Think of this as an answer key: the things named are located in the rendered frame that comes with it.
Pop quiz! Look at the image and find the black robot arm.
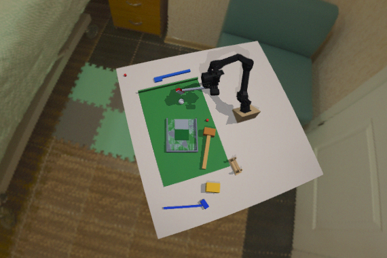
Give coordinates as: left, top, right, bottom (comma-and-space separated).
201, 54, 254, 113

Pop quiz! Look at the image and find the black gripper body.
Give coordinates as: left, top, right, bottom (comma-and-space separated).
210, 80, 220, 96

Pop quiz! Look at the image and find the blue flat bar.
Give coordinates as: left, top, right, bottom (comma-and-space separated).
154, 69, 191, 82

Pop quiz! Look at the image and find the green flat mat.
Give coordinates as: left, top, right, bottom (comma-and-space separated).
139, 80, 230, 187

